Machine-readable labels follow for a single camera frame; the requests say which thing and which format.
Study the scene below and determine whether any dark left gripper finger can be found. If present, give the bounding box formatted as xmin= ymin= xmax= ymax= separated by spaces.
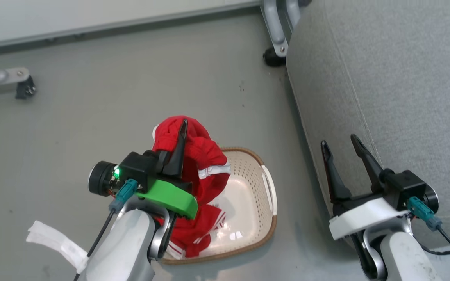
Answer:
xmin=164 ymin=119 xmax=188 ymax=175

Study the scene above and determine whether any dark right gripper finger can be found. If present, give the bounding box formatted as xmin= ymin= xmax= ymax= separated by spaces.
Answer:
xmin=321 ymin=140 xmax=352 ymax=203
xmin=351 ymin=134 xmax=385 ymax=192

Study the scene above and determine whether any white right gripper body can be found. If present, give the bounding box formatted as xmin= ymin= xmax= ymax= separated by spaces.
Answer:
xmin=329 ymin=193 xmax=409 ymax=240

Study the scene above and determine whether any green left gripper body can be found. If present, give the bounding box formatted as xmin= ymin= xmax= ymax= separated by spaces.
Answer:
xmin=135 ymin=174 xmax=199 ymax=219

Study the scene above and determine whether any red white-striped garment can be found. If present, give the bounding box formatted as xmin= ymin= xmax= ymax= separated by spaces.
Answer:
xmin=152 ymin=115 xmax=231 ymax=260

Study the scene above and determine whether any cream perforated laundry basket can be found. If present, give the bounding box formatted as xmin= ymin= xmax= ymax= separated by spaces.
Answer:
xmin=159 ymin=147 xmax=278 ymax=266

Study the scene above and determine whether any black round right gripper motor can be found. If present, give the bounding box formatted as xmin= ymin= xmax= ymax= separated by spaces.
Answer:
xmin=423 ymin=187 xmax=439 ymax=213

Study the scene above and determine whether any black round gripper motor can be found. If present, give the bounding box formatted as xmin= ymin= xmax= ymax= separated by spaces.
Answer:
xmin=423 ymin=187 xmax=439 ymax=213
xmin=88 ymin=161 xmax=118 ymax=197

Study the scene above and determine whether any black round left gripper motor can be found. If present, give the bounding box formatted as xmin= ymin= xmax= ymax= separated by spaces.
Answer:
xmin=88 ymin=161 xmax=118 ymax=197

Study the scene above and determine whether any grey fabric sofa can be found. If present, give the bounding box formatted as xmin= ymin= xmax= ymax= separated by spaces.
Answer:
xmin=286 ymin=0 xmax=450 ymax=250

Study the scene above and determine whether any white tape strip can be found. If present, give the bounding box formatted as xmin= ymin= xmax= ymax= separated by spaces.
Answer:
xmin=26 ymin=221 xmax=89 ymax=274

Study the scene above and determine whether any black caster wheel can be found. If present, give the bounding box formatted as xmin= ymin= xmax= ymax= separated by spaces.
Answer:
xmin=263 ymin=48 xmax=287 ymax=67
xmin=16 ymin=76 xmax=37 ymax=100

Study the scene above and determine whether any teal left cable connector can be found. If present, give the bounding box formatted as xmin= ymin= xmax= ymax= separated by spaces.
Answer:
xmin=109 ymin=179 xmax=138 ymax=213

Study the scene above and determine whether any teal cable connector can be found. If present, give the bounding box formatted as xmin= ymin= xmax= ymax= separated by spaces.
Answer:
xmin=109 ymin=179 xmax=138 ymax=213
xmin=407 ymin=196 xmax=443 ymax=231

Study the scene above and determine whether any teal right cable connector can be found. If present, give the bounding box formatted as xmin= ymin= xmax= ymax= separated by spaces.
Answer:
xmin=407 ymin=196 xmax=443 ymax=231

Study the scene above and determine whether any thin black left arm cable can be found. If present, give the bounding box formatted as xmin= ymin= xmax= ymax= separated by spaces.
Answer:
xmin=73 ymin=209 xmax=116 ymax=281

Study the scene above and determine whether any grey partition post foot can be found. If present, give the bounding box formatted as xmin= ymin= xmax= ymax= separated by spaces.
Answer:
xmin=261 ymin=0 xmax=302 ymax=57

